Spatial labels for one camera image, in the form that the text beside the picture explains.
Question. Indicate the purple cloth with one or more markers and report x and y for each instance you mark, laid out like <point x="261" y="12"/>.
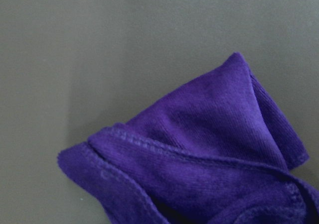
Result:
<point x="217" y="150"/>

